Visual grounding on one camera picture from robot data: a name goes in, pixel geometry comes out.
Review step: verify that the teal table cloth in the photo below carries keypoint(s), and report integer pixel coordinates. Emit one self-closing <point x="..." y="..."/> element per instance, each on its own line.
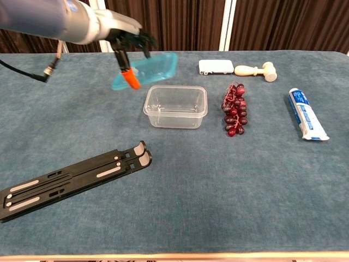
<point x="191" y="177"/>

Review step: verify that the dark brown curtain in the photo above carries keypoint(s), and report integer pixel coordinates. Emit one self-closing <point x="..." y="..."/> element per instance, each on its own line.
<point x="177" y="24"/>

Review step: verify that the black folding laptop stand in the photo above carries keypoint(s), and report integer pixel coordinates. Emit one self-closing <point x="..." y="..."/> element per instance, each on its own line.
<point x="68" y="177"/>

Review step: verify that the small wooden mallet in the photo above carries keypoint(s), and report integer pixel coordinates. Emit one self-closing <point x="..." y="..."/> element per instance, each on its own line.
<point x="270" y="72"/>

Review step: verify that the white rectangular plastic box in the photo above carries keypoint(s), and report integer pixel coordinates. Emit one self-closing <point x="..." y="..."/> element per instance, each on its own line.
<point x="216" y="66"/>

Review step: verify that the clear plastic food container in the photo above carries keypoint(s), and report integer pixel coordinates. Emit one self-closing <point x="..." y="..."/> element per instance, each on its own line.
<point x="175" y="107"/>

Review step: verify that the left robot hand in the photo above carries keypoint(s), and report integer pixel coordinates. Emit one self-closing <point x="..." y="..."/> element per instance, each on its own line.
<point x="117" y="24"/>

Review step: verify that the white blue toothpaste tube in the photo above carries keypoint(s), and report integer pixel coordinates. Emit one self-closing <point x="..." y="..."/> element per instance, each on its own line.
<point x="306" y="114"/>

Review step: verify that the translucent blue plastic container lid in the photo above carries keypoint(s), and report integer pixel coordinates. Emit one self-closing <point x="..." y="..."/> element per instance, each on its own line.
<point x="155" y="68"/>

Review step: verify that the red grape bunch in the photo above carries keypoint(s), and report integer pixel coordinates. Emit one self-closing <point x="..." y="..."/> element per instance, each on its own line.
<point x="235" y="112"/>

